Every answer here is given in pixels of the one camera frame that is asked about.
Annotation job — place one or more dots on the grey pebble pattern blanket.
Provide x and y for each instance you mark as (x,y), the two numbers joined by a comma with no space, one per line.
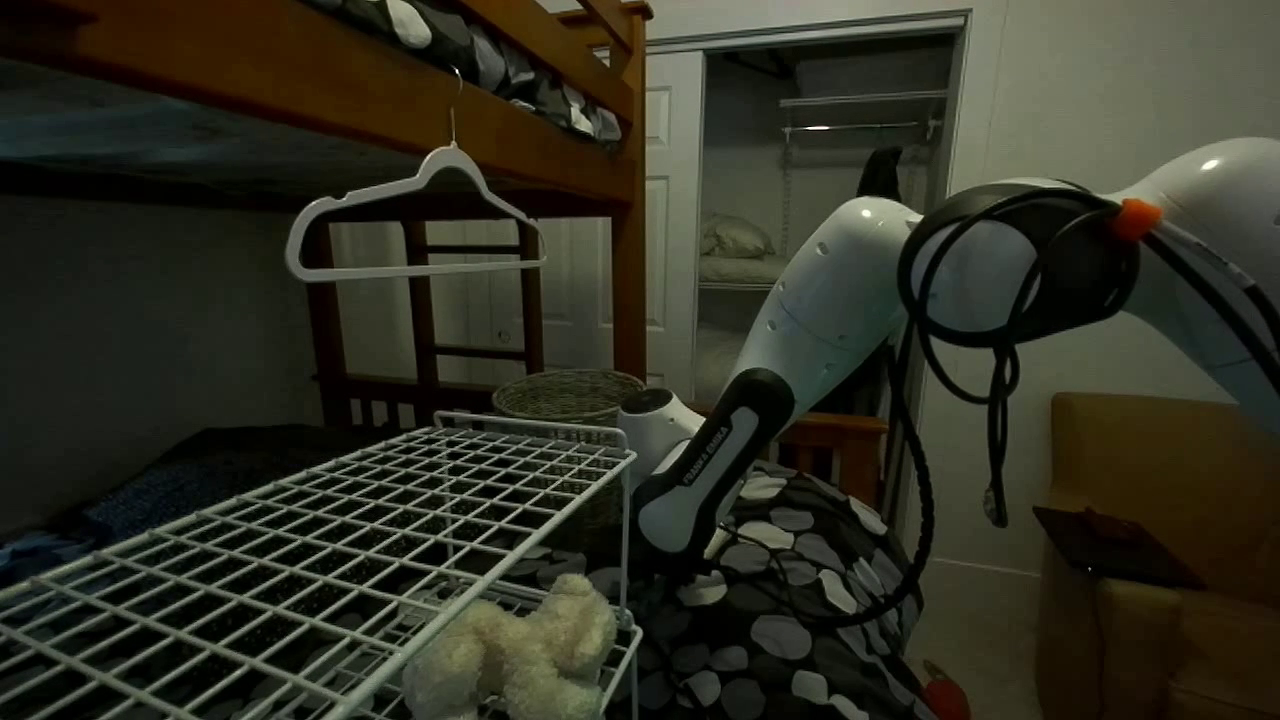
(774,624)

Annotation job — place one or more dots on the red round object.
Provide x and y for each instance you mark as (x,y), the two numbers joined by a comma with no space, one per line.
(947,698)

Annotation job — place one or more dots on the white clothes hanger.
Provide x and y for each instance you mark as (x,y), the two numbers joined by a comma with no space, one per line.
(444,163)

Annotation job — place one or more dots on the white closet shelf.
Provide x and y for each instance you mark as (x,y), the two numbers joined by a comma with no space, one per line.
(865,100)

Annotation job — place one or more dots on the pebble pattern bunk bedding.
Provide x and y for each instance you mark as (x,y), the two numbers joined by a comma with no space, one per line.
(503,61)

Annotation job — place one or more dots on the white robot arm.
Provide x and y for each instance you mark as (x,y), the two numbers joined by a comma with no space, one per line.
(826,307)

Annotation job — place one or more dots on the white closet door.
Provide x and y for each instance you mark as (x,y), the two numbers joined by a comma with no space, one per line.
(675,201)

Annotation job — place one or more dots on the dark flat tablet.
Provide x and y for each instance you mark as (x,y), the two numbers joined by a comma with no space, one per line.
(1112,546)

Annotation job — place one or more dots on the wooden bunk bed frame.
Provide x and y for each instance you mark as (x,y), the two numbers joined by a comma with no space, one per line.
(333,80)

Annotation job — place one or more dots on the white pillow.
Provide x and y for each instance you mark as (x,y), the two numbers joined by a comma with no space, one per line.
(739,242)

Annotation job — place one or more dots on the cream plush toy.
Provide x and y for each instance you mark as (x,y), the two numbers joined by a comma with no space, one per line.
(521,653)

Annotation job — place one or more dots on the dark blue mattress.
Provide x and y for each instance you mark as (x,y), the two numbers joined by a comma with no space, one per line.
(201,481)

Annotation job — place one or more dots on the brown cardboard box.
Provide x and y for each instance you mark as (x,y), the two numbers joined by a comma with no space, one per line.
(1174,455)

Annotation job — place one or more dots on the woven round basket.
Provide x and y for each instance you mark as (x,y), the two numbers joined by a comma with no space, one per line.
(564,396)

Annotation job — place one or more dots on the brown wooden furniture piece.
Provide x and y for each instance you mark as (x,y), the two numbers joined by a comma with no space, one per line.
(841,441)

